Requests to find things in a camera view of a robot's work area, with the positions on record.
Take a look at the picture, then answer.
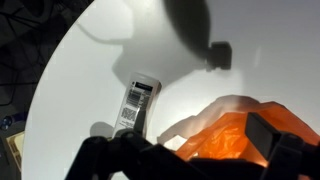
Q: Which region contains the white labelled bottle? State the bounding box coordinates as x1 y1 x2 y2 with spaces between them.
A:
112 72 163 138

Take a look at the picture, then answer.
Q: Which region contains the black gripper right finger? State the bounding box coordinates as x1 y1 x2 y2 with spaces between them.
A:
245 112 320 180

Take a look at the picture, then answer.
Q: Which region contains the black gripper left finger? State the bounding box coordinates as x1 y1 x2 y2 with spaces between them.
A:
65 110 158 180

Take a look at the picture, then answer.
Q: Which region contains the orange plastic bag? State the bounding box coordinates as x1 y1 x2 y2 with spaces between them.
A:
156 94 320 171

